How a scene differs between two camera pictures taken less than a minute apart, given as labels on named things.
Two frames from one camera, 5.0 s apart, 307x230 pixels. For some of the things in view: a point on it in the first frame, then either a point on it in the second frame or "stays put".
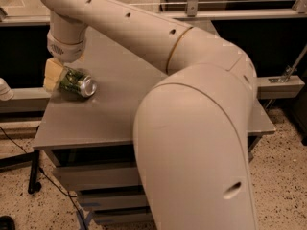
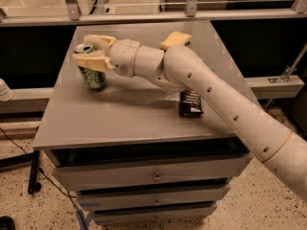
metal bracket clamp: [287, 75] stays put
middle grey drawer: [113, 201] stays put
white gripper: [66, 51] to [124, 57]
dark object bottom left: [7, 222] stays put
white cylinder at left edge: [6, 93] stays put
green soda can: [80, 82] to [92, 78]
